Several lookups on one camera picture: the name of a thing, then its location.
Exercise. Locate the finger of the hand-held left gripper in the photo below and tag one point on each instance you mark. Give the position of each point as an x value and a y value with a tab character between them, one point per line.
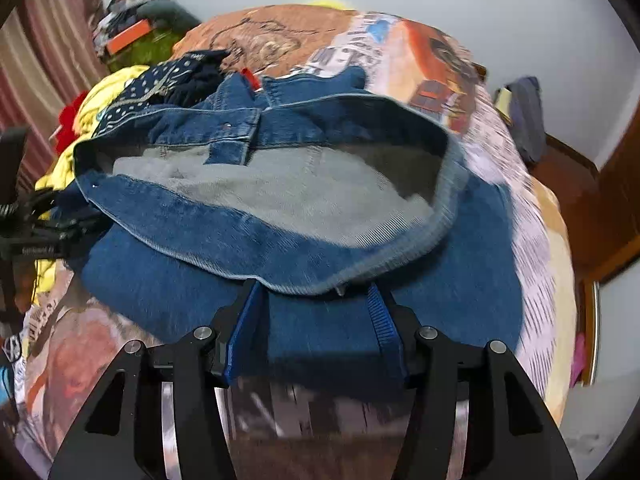
80	230
60	199

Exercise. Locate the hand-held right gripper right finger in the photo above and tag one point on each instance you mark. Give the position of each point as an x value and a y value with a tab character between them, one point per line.
382	325

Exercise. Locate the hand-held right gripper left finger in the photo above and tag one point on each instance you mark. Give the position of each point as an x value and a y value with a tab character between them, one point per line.
245	330

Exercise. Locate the blue denim jacket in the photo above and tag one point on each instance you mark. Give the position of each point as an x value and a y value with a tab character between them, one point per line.
300	195

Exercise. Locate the red plush garment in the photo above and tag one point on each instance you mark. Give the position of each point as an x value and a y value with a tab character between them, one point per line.
70	120

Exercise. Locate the yellow cartoon garment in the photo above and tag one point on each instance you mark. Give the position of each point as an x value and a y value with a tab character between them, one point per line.
95	105

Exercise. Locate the striped red beige curtain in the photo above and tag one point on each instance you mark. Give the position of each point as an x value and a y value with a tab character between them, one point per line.
35	60

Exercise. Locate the navy polka dot garment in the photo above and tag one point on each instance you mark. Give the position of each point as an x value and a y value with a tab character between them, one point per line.
150	85

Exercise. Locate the green patterned cloth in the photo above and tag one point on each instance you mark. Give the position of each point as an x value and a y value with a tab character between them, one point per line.
142	52

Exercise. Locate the orange box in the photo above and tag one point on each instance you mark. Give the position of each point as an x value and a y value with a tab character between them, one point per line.
129	36

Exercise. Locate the dark red-trimmed garment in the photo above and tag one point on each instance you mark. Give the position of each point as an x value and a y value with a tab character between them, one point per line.
200	87

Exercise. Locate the pile of mixed clutter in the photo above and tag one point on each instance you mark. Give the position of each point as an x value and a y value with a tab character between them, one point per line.
117	15

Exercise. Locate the grey neck pillow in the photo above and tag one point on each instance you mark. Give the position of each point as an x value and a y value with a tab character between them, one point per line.
167	12

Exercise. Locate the grey blue backpack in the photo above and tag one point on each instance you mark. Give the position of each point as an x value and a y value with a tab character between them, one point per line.
525	115

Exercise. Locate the brown wooden door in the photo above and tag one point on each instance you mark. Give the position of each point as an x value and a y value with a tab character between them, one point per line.
620	200

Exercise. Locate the bed with printed cover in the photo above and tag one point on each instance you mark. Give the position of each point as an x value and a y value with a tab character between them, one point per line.
310	35

